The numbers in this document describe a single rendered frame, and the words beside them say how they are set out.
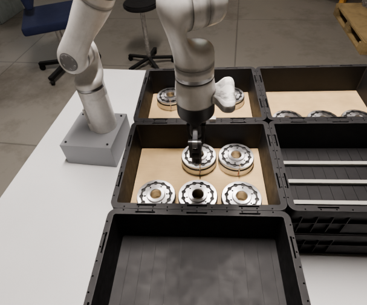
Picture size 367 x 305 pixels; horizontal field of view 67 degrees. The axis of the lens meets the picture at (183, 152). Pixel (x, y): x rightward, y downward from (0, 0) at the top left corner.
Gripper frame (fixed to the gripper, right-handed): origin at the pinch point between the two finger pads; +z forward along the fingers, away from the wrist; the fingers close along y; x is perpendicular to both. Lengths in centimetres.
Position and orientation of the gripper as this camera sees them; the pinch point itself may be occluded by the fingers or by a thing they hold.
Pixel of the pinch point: (197, 148)
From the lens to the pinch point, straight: 64.3
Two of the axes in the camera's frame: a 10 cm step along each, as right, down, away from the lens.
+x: 9.9, 0.2, -1.0
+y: -0.8, 7.4, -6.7
